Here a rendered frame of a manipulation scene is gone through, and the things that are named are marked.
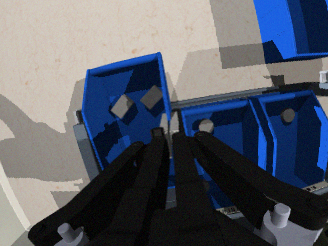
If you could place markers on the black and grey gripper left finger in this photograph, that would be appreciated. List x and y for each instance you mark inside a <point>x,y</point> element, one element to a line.
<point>95,205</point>

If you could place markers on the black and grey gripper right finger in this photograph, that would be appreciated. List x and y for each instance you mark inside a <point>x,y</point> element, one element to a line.
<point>284,214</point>

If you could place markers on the grey metal shelf rack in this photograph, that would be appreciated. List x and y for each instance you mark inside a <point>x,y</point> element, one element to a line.
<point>93,167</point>

